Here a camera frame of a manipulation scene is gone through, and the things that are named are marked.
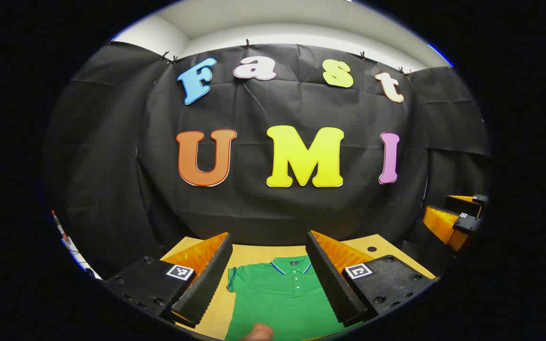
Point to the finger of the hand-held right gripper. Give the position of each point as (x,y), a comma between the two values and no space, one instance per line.
(467,224)
(462,206)

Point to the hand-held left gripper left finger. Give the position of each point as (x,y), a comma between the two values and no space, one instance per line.
(206,284)

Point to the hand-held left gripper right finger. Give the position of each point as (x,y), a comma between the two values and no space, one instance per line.
(334,289)

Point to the green T-shirt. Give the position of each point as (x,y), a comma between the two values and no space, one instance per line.
(277,303)

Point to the black backdrop cloth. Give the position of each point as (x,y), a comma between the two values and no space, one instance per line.
(254,208)

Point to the white side desk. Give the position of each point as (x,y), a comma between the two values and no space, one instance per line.
(76,255)

